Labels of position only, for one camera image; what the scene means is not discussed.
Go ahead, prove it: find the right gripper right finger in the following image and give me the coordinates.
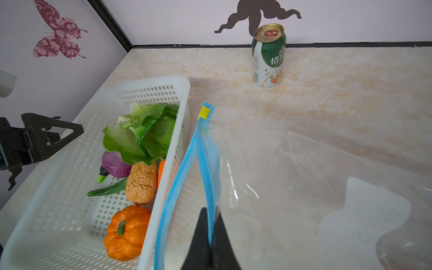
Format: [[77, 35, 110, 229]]
[[211, 213, 241, 270]]

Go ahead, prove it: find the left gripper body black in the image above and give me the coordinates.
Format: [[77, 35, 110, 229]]
[[1, 117, 33, 171]]

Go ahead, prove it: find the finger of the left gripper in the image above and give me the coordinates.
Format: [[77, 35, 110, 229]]
[[21, 112, 84, 160]]

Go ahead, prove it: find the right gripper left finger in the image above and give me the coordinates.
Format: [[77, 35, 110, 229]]
[[181, 208, 212, 270]]

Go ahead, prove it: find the orange pumpkin toy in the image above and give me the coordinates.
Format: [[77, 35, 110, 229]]
[[104, 205, 151, 262]]

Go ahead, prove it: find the clear zip top bag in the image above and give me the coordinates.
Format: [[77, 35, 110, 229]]
[[154, 103, 432, 270]]

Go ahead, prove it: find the brown wrinkled bread toy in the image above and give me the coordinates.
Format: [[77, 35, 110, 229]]
[[126, 162, 158, 205]]

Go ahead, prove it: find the white plastic perforated basket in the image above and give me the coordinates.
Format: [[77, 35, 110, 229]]
[[1, 75, 190, 270]]

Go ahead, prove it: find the purple onion toy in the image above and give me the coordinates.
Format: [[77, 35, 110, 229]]
[[101, 151, 132, 178]]

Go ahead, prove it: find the orange carrot toy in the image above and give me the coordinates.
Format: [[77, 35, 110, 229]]
[[157, 160, 165, 186]]

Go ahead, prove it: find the green chili pepper toy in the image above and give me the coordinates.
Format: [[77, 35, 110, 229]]
[[87, 178, 127, 197]]

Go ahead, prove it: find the green lettuce toy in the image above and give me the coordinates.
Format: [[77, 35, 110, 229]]
[[102, 102, 180, 165]]

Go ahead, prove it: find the green beverage can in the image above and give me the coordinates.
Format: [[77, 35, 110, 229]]
[[252, 24, 286, 88]]

